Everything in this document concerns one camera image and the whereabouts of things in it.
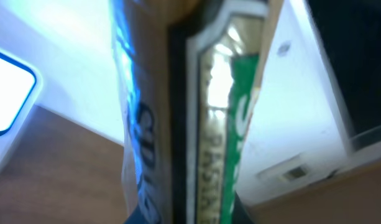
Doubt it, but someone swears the white wall outlet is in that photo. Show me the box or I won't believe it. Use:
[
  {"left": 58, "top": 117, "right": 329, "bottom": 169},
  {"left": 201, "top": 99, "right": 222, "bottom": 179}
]
[{"left": 255, "top": 153, "right": 313, "bottom": 182}]

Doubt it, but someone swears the wall control panel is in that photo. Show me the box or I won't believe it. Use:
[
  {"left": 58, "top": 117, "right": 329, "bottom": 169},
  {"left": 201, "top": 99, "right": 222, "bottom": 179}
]
[{"left": 290, "top": 0, "right": 381, "bottom": 151}]

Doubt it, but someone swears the white barcode scanner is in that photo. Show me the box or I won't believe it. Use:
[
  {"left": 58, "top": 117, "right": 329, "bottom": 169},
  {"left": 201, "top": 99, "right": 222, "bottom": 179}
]
[{"left": 0, "top": 48, "right": 43, "bottom": 173}]

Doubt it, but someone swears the orange pasta package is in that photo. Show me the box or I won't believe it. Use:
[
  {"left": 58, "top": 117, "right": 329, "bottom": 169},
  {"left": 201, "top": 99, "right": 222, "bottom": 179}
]
[{"left": 109, "top": 0, "right": 283, "bottom": 224}]

